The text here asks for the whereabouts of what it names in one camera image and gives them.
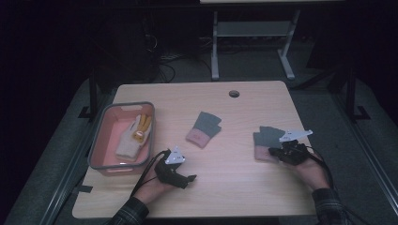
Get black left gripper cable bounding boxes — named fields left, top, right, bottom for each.
left=130, top=149, right=172, bottom=197

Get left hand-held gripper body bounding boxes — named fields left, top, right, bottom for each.
left=154, top=145, right=186, bottom=189

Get person's right hand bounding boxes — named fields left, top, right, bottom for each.
left=289, top=153, right=331, bottom=191

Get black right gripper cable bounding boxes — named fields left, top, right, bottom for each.
left=304, top=146, right=374, bottom=225

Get white metal desk frame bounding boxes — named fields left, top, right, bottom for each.
left=200, top=0, right=345, bottom=82

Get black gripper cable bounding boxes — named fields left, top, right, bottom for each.
left=130, top=149, right=172, bottom=197
left=304, top=146, right=374, bottom=225

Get metal floor rail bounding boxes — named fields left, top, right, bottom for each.
left=332, top=92, right=398, bottom=217
left=38, top=95, right=111, bottom=225

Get person's left hand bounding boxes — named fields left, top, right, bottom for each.
left=132, top=168, right=177, bottom=205

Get black metal stand post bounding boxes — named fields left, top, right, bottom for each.
left=78, top=67, right=100, bottom=122
left=344, top=64, right=372, bottom=124

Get dark tape strip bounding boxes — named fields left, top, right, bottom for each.
left=73, top=185, right=94, bottom=194

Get black floor cables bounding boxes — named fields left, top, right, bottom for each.
left=144, top=32, right=214, bottom=84

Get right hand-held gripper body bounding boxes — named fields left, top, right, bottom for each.
left=276, top=129, right=314, bottom=166

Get grey and pink fingerless glove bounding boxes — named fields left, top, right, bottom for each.
left=253, top=126, right=286, bottom=163
left=185, top=111, right=222, bottom=149

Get pink plastic bin grey rim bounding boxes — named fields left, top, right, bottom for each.
left=87, top=101, right=157, bottom=176

